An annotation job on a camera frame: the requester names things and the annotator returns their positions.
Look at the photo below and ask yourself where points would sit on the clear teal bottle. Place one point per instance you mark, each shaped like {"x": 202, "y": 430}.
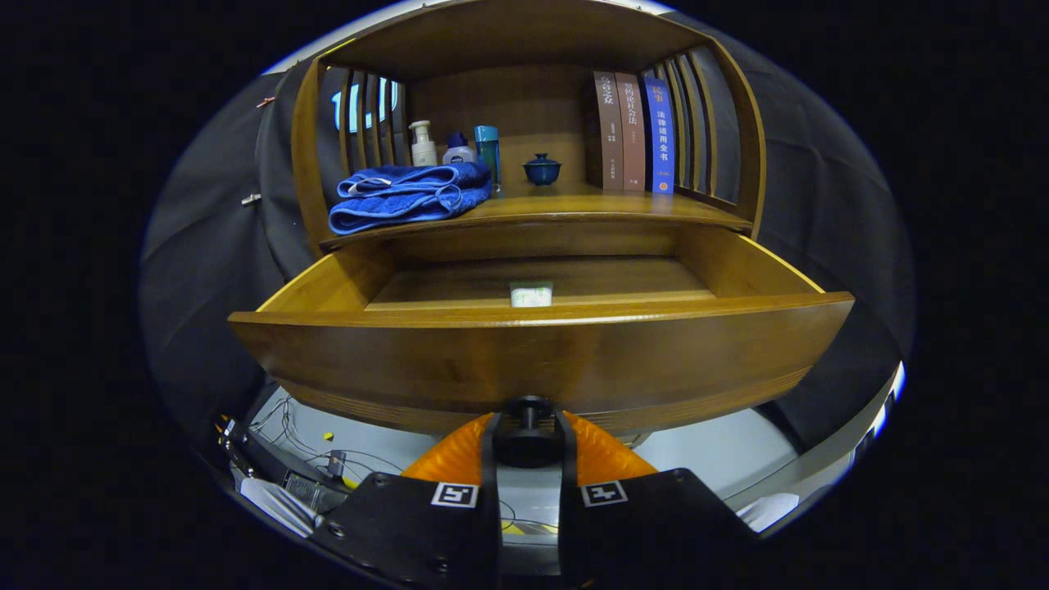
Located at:
{"x": 488, "y": 152}

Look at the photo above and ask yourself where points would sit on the wooden countertop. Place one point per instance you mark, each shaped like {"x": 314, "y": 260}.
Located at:
{"x": 574, "y": 205}

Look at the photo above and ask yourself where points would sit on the brown wooden cabinet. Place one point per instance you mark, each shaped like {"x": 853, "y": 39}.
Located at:
{"x": 524, "y": 106}

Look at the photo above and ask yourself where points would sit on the white and green tube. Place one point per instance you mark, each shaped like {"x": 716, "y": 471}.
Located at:
{"x": 531, "y": 295}

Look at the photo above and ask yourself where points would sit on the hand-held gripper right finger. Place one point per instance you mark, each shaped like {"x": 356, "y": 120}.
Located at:
{"x": 567, "y": 533}

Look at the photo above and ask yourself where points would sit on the dark blue lidded teacup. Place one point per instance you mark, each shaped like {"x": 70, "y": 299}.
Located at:
{"x": 542, "y": 170}

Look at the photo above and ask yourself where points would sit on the blue book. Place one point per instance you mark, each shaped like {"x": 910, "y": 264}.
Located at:
{"x": 660, "y": 131}

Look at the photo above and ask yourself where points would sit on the white pump bottle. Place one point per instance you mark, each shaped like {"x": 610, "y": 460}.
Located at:
{"x": 423, "y": 152}

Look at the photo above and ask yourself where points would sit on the white bottle with blue cap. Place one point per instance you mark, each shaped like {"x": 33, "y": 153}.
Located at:
{"x": 459, "y": 154}

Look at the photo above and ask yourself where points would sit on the folded blue towel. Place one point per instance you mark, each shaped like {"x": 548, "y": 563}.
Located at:
{"x": 393, "y": 205}

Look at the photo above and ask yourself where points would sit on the wooden drawer with black knob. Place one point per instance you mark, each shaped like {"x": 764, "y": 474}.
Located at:
{"x": 533, "y": 360}

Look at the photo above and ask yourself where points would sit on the reddish brown book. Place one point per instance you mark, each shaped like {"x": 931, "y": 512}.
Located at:
{"x": 631, "y": 131}

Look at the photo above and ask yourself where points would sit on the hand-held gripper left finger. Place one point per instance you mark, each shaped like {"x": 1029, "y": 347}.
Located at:
{"x": 491, "y": 524}

